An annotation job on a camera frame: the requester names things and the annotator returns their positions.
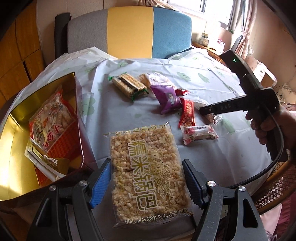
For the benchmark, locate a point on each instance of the black rolled mat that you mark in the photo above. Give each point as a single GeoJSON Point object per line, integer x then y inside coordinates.
{"type": "Point", "coordinates": [60, 34]}

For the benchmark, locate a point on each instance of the gold-brown snack pouch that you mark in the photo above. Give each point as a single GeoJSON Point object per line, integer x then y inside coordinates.
{"type": "Point", "coordinates": [52, 168]}

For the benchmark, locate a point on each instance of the red checkered rice-stick snack bag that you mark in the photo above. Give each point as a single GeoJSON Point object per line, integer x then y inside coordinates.
{"type": "Point", "coordinates": [54, 127]}

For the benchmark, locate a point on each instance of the pink cloth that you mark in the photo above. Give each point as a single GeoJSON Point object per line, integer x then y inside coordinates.
{"type": "Point", "coordinates": [278, 220]}

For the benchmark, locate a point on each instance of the purple snack packet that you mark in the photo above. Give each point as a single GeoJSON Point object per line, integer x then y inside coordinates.
{"type": "Point", "coordinates": [164, 90]}

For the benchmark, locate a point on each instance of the wicker chair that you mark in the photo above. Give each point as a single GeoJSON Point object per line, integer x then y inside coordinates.
{"type": "Point", "coordinates": [279, 186]}

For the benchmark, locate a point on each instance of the brown crumb pastry packet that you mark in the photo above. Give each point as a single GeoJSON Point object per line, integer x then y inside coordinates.
{"type": "Point", "coordinates": [144, 78]}

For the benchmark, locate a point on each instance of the puffed rice cake pack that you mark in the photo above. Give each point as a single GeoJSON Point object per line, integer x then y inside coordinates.
{"type": "Point", "coordinates": [148, 183]}

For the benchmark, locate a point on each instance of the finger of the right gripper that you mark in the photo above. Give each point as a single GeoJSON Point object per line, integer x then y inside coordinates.
{"type": "Point", "coordinates": [230, 105]}

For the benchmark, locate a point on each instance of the wooden panel cabinet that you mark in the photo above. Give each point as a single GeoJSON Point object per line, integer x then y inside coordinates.
{"type": "Point", "coordinates": [21, 56]}

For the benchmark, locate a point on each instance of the green-edged cracker pack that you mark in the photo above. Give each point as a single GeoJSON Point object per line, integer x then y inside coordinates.
{"type": "Point", "coordinates": [129, 86]}

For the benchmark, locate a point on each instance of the pink patterned right curtain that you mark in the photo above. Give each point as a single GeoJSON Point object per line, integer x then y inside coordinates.
{"type": "Point", "coordinates": [241, 23]}

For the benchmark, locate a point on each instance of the gold metal tin box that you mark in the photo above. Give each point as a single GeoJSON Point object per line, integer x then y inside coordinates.
{"type": "Point", "coordinates": [18, 175]}

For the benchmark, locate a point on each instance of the long red candy packet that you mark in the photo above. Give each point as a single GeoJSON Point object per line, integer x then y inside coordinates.
{"type": "Point", "coordinates": [187, 116]}

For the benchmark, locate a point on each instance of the white transparent biscuit packet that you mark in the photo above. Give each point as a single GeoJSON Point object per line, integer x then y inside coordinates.
{"type": "Point", "coordinates": [200, 106]}

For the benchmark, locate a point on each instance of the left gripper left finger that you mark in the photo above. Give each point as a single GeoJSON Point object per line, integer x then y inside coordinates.
{"type": "Point", "coordinates": [98, 183]}

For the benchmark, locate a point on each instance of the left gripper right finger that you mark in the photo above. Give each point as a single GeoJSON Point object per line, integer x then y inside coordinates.
{"type": "Point", "coordinates": [196, 183]}

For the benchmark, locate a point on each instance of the white pink-flower candy packet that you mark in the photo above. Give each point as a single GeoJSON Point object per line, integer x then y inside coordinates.
{"type": "Point", "coordinates": [194, 133]}

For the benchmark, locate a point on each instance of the white green-cloud tablecloth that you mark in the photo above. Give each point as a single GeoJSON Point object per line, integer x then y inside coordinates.
{"type": "Point", "coordinates": [233, 157]}

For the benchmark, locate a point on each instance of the person's right hand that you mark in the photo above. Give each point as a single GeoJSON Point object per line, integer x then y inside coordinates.
{"type": "Point", "coordinates": [285, 118]}

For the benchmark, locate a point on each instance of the small red candy packet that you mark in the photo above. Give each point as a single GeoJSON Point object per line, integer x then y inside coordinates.
{"type": "Point", "coordinates": [181, 92]}

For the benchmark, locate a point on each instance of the wooden side table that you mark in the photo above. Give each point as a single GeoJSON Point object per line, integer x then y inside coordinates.
{"type": "Point", "coordinates": [212, 53]}

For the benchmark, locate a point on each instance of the boxes on side table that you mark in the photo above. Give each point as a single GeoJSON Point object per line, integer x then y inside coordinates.
{"type": "Point", "coordinates": [212, 42]}

